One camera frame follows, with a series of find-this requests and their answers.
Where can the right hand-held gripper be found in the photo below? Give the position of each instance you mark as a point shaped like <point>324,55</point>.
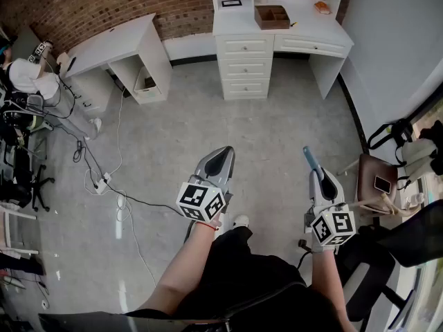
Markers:
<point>334,227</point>

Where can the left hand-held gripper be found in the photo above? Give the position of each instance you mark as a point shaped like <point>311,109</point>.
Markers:
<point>202,202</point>

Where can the brown wooden box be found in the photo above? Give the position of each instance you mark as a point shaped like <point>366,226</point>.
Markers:
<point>272,17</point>

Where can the person's left forearm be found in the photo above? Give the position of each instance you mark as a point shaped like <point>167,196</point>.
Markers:
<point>187,265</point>

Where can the person's right forearm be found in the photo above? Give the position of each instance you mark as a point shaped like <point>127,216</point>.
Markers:
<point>327,275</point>

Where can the person's white shoe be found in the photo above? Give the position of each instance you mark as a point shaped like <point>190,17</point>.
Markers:
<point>241,220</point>

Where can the brown stool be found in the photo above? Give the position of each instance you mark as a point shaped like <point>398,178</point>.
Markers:
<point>368,175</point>

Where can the smartphone with dark screen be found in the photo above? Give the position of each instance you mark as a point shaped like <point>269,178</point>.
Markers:
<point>382,184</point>

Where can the person's black clothing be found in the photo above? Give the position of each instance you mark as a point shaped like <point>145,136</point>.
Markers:
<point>249,282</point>

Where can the white power strip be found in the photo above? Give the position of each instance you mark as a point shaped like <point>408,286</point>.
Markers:
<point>102,183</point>

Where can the wide white desk drawer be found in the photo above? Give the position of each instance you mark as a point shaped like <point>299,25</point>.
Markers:
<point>315,47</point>

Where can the black garment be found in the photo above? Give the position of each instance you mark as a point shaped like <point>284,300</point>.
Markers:
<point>435,147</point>

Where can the white storage bin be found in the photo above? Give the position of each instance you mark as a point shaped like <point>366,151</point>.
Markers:
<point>147,88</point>

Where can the white desk with hutch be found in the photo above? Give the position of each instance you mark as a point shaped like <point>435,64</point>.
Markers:
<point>311,29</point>

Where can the black mesh office chair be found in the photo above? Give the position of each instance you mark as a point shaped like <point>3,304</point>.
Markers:
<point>415,233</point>

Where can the black power adapter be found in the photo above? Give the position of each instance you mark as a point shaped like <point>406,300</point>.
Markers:
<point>79,145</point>

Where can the orange book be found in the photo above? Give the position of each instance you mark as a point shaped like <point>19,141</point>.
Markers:
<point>322,7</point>

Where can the white drawer cabinet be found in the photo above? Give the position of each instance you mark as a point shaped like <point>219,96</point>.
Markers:
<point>91,93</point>

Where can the black framed card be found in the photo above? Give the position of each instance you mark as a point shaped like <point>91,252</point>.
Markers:
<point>232,3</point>

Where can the plain white desk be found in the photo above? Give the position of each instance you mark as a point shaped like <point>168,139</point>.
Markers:
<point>117,43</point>

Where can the grey green chair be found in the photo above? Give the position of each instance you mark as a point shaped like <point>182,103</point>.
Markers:
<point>36,111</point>

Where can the black tablet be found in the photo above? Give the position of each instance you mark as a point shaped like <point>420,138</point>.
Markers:
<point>71,64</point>

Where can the white frame rack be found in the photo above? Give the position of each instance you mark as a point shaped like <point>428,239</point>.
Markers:
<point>15,216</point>

